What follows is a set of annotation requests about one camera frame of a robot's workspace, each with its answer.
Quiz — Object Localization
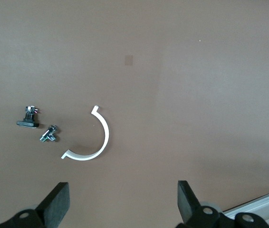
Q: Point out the aluminium table edge rail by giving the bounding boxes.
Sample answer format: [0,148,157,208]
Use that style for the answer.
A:
[221,189,269,228]

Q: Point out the small metal fitting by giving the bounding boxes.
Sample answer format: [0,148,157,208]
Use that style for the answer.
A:
[40,124,59,143]

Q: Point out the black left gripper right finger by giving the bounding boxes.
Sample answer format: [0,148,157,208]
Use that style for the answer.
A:
[177,180,269,228]

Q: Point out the white half ring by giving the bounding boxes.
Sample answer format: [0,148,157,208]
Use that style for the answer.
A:
[60,104,111,162]

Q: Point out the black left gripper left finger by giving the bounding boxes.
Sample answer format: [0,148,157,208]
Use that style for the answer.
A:
[0,182,70,228]

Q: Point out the black clamp with bolt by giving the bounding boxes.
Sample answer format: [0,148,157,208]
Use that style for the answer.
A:
[16,105,40,129]

